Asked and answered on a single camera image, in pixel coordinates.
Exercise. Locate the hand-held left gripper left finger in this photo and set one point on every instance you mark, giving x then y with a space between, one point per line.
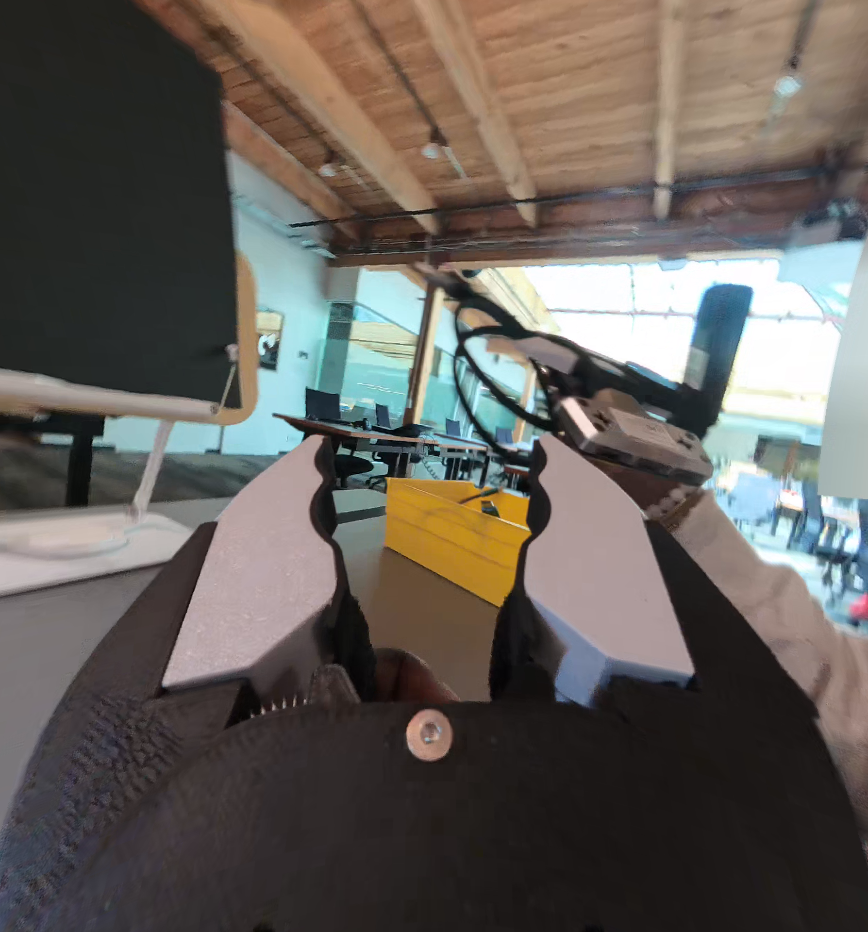
259 575

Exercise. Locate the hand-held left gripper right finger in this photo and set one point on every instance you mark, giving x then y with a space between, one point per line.
601 582

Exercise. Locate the yellow plastic bin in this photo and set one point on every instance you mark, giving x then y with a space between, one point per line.
448 531

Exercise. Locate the person's right hand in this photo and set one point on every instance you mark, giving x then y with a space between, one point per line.
645 488

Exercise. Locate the person's left hand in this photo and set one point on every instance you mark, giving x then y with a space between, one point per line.
412 673

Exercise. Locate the white ceiling projector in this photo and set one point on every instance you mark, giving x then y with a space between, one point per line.
820 247

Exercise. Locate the wooden office table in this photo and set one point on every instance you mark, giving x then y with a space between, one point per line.
361 429

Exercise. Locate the black board on white stand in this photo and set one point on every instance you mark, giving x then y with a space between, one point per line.
77 182

